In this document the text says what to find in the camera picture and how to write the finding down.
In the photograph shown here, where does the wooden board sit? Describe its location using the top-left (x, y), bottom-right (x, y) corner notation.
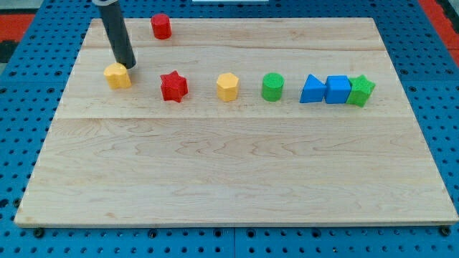
top-left (14, 18), bottom-right (458, 228)

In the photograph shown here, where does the yellow hexagon block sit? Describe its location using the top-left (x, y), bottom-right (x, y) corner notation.
top-left (217, 72), bottom-right (240, 102)

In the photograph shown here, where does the green cylinder block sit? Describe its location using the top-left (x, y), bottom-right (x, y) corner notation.
top-left (261, 72), bottom-right (285, 102)

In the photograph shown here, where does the red star block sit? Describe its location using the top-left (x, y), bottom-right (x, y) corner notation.
top-left (160, 70), bottom-right (188, 102)

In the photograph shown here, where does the blue triangle block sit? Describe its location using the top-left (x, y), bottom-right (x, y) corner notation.
top-left (299, 74), bottom-right (326, 103)

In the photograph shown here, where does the blue cube block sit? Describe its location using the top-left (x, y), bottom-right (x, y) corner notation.
top-left (325, 75), bottom-right (351, 104)

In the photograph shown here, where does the yellow heart block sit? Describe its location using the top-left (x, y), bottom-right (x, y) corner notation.
top-left (103, 62), bottom-right (132, 90)

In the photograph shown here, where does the red cylinder block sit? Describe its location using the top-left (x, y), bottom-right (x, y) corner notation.
top-left (151, 14), bottom-right (172, 39)

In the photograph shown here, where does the green star block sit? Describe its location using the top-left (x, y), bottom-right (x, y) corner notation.
top-left (346, 75), bottom-right (376, 108)

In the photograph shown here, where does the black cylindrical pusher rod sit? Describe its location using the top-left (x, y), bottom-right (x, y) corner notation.
top-left (92, 0), bottom-right (136, 70)

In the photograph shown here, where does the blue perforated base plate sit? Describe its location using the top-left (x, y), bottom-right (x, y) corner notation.
top-left (1, 1), bottom-right (458, 257)

